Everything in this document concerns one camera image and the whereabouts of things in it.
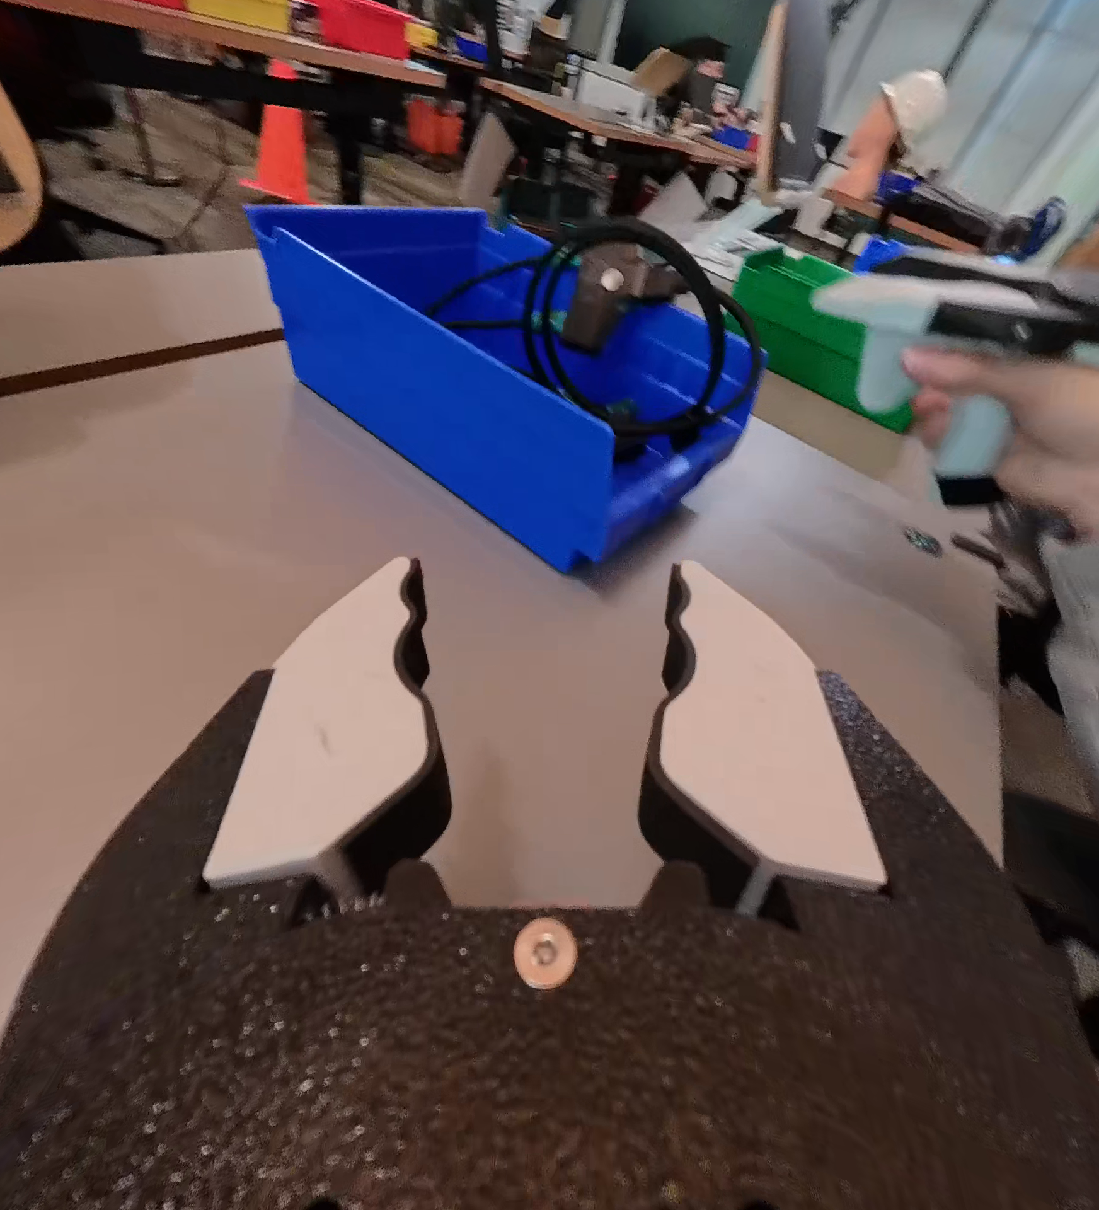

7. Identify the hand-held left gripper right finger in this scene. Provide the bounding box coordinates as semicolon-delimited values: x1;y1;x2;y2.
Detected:
639;559;888;916

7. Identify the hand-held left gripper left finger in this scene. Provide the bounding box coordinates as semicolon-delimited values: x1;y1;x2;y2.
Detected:
201;555;454;901

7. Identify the black cable with green plug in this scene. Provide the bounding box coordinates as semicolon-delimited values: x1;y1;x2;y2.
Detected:
525;219;763;445

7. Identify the black hub box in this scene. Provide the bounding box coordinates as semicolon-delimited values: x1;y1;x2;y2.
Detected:
563;240;692;355

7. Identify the thin black hub cable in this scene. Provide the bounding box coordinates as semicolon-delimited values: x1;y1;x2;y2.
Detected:
426;253;569;331

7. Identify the grey desk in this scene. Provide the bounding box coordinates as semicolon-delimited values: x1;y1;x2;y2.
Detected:
0;248;1006;1173

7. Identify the person's right hand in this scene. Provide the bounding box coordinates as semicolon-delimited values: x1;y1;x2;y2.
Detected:
901;342;1099;541

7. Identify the green bin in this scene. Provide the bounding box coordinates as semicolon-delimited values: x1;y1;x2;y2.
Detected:
731;244;919;436

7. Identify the cardboard box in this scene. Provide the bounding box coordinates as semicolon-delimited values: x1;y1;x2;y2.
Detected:
633;47;693;96

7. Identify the orange traffic cone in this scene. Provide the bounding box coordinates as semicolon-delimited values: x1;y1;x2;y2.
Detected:
239;58;319;206

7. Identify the orange crate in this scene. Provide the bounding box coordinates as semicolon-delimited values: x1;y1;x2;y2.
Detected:
406;99;465;157

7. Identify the row of office desks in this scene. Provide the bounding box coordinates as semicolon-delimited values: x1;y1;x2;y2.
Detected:
0;0;768;204

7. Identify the red storage bin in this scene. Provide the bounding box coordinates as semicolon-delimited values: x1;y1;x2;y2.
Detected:
315;0;412;59

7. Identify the yellow storage bin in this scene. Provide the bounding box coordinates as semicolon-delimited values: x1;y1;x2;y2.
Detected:
184;0;291;29

